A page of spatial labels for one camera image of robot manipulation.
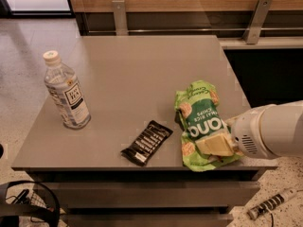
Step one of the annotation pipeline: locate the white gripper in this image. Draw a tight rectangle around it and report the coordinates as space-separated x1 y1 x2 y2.
195 104 276 159

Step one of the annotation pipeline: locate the green rice chip bag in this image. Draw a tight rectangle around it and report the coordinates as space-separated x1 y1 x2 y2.
174 80 242 172

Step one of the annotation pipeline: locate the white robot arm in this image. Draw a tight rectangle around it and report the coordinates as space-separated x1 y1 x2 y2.
196 101 303 159

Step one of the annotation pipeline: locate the black rxbar chocolate bar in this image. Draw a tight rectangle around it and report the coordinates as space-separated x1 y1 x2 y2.
120 120 173 166

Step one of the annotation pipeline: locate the grey table with drawers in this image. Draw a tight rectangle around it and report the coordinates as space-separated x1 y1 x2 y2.
12 36 274 227

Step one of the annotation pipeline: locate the clear plastic tea bottle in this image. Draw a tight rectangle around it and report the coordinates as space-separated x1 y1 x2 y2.
43 50 91 130

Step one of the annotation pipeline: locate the right metal bracket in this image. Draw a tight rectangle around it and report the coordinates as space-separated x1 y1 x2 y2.
243 0 273 44

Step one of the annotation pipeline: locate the metal bracket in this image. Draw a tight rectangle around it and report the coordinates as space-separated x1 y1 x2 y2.
112 0 128 36
243 0 273 44

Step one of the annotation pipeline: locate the left metal bracket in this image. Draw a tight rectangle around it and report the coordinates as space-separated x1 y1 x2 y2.
112 0 128 36

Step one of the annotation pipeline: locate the black wire basket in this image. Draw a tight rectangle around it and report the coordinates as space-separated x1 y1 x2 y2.
0 180 60 227

